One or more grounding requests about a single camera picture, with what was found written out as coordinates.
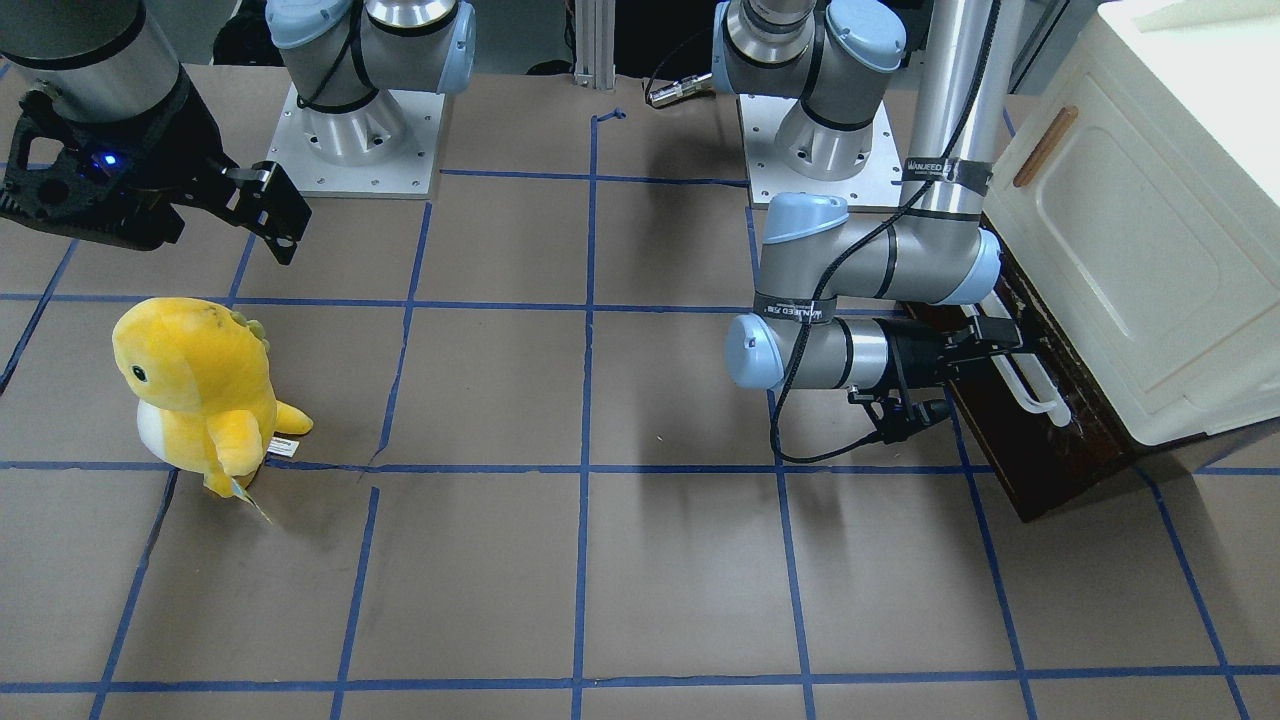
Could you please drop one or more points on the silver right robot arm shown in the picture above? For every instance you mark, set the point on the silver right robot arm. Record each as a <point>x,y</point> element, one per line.
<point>109,61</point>

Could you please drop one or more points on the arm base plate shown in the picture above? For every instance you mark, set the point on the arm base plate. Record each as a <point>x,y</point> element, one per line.
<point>389,148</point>
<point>785,153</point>

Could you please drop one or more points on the white drawer handle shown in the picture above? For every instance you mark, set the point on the white drawer handle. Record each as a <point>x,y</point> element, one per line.
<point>1032,388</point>

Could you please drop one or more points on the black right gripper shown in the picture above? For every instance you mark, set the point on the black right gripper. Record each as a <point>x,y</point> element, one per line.
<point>182,152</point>

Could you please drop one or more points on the yellow plush dinosaur toy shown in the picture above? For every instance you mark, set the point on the yellow plush dinosaur toy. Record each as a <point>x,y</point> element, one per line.
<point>201,375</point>

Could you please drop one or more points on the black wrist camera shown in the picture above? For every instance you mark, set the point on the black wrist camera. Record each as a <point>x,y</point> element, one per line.
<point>895,420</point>

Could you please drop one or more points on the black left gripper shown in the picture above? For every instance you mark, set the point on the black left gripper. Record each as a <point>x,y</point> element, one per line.
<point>912,354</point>

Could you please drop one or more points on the white plastic drawer cabinet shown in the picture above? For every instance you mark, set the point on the white plastic drawer cabinet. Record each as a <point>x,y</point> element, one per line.
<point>1140,199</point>

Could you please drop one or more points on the aluminium frame post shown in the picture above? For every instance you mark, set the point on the aluminium frame post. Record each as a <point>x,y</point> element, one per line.
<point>593,44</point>

